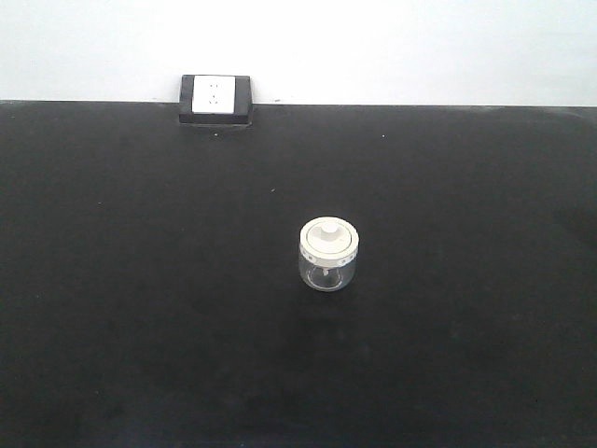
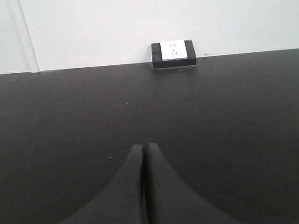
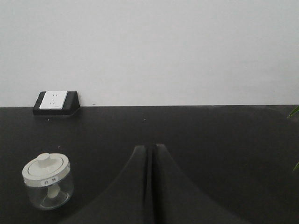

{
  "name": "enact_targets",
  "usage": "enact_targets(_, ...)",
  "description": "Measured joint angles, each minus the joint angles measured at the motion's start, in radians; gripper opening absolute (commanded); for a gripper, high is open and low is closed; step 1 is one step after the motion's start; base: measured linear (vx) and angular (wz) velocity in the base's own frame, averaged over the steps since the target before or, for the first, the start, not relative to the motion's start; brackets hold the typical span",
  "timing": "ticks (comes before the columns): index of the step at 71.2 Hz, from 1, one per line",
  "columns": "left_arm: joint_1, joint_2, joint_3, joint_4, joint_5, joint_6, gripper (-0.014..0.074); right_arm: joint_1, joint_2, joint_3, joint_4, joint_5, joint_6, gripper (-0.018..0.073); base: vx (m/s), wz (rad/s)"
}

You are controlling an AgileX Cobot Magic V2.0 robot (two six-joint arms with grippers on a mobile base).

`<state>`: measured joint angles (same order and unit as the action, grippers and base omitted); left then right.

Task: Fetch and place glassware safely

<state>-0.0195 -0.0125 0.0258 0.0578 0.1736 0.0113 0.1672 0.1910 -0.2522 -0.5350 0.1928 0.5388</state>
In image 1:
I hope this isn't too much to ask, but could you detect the glass jar with cream lid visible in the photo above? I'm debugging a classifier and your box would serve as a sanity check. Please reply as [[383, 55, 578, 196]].
[[298, 217, 359, 292]]

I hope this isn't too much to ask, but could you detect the white socket on black base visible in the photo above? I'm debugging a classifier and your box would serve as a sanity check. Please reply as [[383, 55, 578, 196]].
[[178, 75, 253, 127]]

